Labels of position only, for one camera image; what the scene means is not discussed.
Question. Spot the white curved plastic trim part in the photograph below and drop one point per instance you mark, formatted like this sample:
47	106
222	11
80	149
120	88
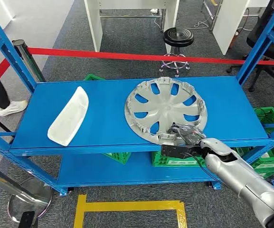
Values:
68	119

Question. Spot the long red barrier belt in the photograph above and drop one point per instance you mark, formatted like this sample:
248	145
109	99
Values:
127	56

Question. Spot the chrome stanchion post black cap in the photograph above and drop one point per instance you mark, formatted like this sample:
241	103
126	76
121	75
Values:
27	59

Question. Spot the blue metal shelf rack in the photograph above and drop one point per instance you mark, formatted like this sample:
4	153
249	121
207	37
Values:
103	110

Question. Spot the silver plastic wheel hubcap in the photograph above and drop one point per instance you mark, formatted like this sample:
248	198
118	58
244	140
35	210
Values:
165	107

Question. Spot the black office chair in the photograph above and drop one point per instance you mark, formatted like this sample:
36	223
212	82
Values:
251	37

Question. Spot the black round stool chrome base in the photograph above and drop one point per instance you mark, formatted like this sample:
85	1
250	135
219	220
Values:
178	36

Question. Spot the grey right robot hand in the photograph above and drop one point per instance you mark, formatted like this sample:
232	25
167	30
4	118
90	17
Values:
191	135

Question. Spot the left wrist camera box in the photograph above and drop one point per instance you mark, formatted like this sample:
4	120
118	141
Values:
26	220

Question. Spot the yellow floor tape by shelf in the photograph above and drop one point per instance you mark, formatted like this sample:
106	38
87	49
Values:
127	206

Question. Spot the green plastic crate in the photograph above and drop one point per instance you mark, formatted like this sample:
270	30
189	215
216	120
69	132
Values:
165	161
269	163
118	157

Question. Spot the person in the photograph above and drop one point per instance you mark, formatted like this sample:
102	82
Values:
1	94

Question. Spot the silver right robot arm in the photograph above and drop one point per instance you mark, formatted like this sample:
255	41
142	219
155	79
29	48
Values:
241	176

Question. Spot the white desk with power strip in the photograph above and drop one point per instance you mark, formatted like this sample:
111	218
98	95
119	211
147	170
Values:
93	22

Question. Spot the white power strip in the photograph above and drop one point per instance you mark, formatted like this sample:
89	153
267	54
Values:
154	11

